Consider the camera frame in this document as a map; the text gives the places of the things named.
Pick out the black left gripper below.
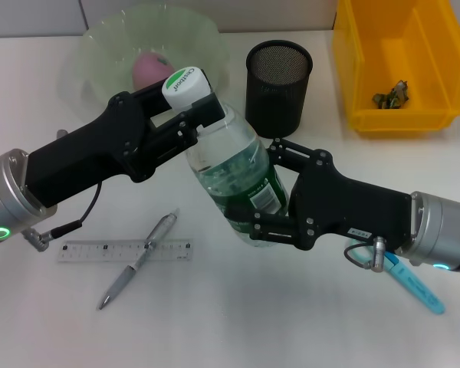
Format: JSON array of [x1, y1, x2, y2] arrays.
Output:
[[25, 69, 218, 209]]

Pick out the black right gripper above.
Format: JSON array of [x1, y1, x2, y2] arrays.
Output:
[[224, 136, 413, 253]]

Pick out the pink peach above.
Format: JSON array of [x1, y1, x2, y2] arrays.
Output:
[[132, 52, 176, 92]]

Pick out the clear green-label water bottle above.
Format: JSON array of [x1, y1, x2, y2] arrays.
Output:
[[160, 67, 291, 249]]

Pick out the translucent green fruit plate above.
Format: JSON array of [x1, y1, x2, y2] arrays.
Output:
[[57, 5, 231, 130]]

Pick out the black mesh pen holder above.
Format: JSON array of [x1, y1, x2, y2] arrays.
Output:
[[244, 41, 314, 140]]

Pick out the blue teal scissors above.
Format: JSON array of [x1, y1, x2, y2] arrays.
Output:
[[347, 237, 445, 315]]

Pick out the transparent plastic ruler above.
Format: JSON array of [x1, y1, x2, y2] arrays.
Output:
[[57, 238, 195, 265]]

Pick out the grey ballpoint pen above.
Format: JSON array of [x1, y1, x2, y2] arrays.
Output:
[[95, 208, 181, 311]]

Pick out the yellow plastic bin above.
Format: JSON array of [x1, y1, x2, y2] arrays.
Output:
[[331, 0, 460, 139]]

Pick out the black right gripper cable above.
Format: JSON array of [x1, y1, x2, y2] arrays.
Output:
[[343, 236, 388, 273]]

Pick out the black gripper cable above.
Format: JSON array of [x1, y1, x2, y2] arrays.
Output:
[[21, 179, 103, 252], [343, 236, 388, 273]]

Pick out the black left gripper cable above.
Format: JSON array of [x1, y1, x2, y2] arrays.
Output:
[[21, 179, 103, 252]]

